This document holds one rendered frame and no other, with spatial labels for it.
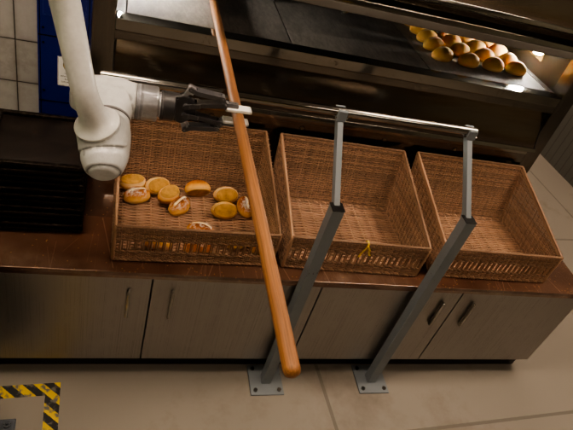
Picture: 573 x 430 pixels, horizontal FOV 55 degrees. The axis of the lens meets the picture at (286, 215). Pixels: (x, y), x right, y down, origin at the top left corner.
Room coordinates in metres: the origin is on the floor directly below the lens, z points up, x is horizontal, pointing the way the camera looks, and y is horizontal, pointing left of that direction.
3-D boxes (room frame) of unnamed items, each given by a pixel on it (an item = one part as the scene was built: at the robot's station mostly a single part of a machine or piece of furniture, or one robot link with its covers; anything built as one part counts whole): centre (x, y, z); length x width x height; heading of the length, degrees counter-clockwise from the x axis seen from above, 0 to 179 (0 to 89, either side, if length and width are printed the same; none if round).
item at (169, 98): (1.22, 0.36, 1.20); 0.09 x 0.07 x 0.08; 113
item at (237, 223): (1.53, 0.33, 0.72); 0.56 x 0.49 x 0.28; 114
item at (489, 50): (2.62, -0.47, 1.21); 0.61 x 0.48 x 0.06; 22
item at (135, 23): (2.02, -0.09, 1.16); 1.80 x 0.06 x 0.04; 112
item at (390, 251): (1.75, -0.21, 0.72); 0.56 x 0.49 x 0.28; 111
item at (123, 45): (2.00, -0.10, 1.02); 1.79 x 0.11 x 0.19; 112
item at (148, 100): (1.19, 0.42, 1.20); 0.09 x 0.06 x 0.09; 23
